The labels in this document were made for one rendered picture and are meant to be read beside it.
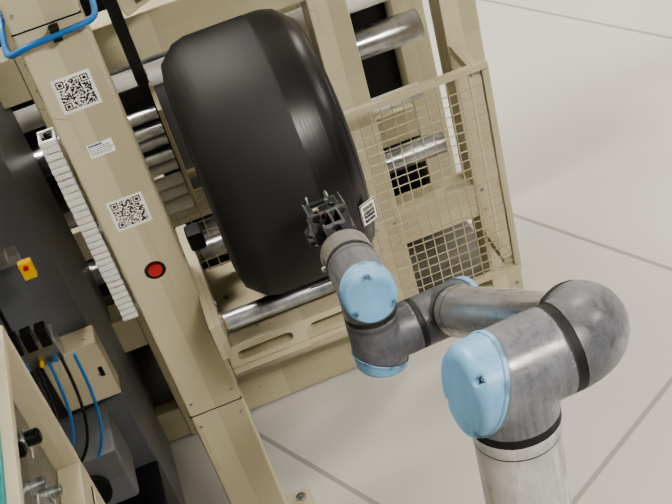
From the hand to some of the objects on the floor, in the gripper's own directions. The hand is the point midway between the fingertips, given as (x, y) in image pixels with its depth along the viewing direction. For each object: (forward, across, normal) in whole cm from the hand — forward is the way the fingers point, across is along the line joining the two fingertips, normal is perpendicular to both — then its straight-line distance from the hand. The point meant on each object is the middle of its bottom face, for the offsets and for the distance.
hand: (318, 210), depth 213 cm
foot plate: (+45, +34, +118) cm, 131 cm away
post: (+45, +34, +118) cm, 131 cm away
